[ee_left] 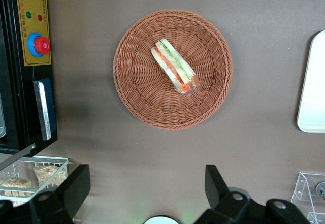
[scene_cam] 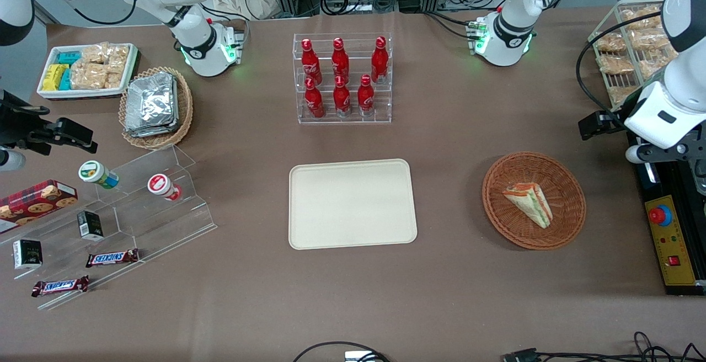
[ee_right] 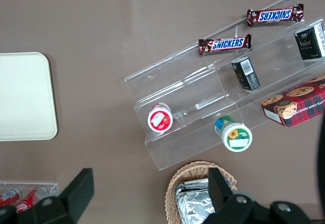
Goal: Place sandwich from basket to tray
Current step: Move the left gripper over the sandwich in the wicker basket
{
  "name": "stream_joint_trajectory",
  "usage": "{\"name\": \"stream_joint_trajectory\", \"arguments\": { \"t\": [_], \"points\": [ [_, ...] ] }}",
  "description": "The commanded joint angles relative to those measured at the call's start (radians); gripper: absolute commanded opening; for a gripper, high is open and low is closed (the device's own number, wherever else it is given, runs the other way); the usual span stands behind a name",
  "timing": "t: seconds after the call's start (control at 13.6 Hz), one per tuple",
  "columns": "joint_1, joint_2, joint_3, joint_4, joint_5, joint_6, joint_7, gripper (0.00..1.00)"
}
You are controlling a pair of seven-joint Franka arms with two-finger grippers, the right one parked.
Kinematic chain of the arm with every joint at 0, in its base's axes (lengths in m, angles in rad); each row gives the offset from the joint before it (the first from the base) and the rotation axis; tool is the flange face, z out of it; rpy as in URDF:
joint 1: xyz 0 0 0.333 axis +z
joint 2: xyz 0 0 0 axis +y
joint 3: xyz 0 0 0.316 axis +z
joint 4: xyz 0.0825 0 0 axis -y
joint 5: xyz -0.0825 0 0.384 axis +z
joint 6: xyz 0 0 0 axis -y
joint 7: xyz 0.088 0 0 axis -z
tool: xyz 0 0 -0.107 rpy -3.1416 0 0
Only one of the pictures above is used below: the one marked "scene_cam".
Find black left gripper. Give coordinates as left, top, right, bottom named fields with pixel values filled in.
left=578, top=108, right=629, bottom=141

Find triangle sandwich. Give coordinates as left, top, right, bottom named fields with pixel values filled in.
left=502, top=182, right=553, bottom=230

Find white rectangular snack tray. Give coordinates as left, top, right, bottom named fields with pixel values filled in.
left=36, top=43, right=139, bottom=101

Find brown round wicker basket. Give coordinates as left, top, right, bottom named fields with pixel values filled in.
left=482, top=152, right=587, bottom=251

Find light oval wicker basket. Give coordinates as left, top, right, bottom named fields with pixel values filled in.
left=119, top=66, right=194, bottom=150

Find cream plastic tray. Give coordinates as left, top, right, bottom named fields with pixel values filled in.
left=288, top=158, right=418, bottom=251

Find green lid drink cup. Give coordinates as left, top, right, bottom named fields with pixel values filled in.
left=78, top=160, right=120, bottom=190

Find clear bagged pastry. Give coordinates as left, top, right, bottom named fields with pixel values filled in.
left=629, top=28, right=671, bottom=51
left=607, top=86, right=640, bottom=108
left=598, top=55, right=635, bottom=76
left=637, top=47, right=678, bottom=79
left=595, top=34, right=627, bottom=54
left=621, top=6, right=662, bottom=25

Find clear bag rice crackers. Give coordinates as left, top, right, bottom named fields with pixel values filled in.
left=108, top=45, right=131, bottom=68
left=81, top=43, right=109, bottom=65
left=70, top=63, right=109, bottom=90
left=105, top=64, right=126, bottom=89

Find yellow snack packet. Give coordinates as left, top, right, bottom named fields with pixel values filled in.
left=42, top=64, right=68, bottom=92

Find silver foil pack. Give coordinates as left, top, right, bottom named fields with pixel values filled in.
left=126, top=73, right=177, bottom=130
left=124, top=120, right=180, bottom=138

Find red cookie box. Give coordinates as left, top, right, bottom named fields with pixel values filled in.
left=0, top=179, right=79, bottom=235

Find small black box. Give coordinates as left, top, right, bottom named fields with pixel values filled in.
left=12, top=239, right=44, bottom=271
left=76, top=210, right=105, bottom=242

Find red lid drink cup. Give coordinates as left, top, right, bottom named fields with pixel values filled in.
left=147, top=173, right=183, bottom=202

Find red emergency stop button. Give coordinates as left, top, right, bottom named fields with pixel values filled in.
left=649, top=205, right=673, bottom=227

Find clear acrylic stepped stand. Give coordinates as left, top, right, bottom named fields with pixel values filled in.
left=0, top=144, right=218, bottom=312

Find brown snickers bar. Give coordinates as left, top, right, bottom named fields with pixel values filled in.
left=31, top=275, right=90, bottom=298
left=85, top=248, right=141, bottom=269

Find black yellow control box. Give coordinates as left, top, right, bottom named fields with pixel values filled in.
left=629, top=158, right=706, bottom=297

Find red cola bottle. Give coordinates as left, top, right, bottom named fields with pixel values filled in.
left=331, top=38, right=350, bottom=82
left=357, top=74, right=376, bottom=117
left=304, top=78, right=325, bottom=119
left=301, top=39, right=323, bottom=84
left=371, top=36, right=389, bottom=84
left=333, top=75, right=352, bottom=118

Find clear acrylic bottle rack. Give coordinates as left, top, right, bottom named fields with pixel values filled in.
left=293, top=33, right=393, bottom=125

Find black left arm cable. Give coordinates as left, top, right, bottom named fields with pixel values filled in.
left=576, top=11, right=664, bottom=131

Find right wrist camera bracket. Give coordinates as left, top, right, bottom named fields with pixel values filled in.
left=0, top=90, right=51, bottom=150

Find white wire rack basket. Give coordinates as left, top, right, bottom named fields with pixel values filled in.
left=587, top=0, right=682, bottom=112

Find black base cable bundle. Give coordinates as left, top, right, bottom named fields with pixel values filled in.
left=424, top=11, right=482, bottom=41

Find black tangled cables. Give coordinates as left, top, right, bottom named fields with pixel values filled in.
left=538, top=331, right=706, bottom=362

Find black cable connector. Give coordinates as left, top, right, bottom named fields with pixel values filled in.
left=501, top=348, right=539, bottom=362

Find black looped cable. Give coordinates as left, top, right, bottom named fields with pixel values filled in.
left=292, top=341, right=391, bottom=362

